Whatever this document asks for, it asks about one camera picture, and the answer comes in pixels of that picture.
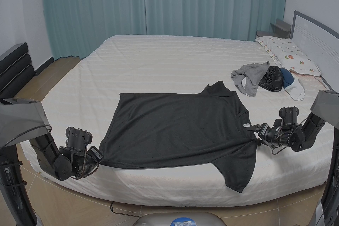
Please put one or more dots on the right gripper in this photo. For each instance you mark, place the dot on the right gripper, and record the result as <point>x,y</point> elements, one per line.
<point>268,135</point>

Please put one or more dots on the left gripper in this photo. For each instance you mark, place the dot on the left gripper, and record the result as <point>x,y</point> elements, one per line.
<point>91,161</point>

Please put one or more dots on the black T-shirt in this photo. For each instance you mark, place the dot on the black T-shirt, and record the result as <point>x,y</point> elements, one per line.
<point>180,129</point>

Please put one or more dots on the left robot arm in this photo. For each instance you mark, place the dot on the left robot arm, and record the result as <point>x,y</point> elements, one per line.
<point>45,156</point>

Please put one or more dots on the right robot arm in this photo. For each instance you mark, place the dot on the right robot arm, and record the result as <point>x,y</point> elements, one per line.
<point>309,129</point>

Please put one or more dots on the pile of clothes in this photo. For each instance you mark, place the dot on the pile of clothes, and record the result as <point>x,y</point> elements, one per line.
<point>253,75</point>

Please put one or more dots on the bed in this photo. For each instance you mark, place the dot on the bed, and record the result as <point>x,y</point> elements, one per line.
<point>172,60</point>

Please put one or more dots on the white printed pillow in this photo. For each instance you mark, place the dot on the white printed pillow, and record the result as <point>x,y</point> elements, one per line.
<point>287,54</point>

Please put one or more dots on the grey bedside table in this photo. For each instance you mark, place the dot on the grey bedside table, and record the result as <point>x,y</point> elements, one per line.
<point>280,26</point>

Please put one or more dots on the black chest of drawers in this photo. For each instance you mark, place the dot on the black chest of drawers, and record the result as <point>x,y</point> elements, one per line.
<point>16,68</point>

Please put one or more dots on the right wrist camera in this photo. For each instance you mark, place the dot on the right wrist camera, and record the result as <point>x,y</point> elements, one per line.
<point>277,123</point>

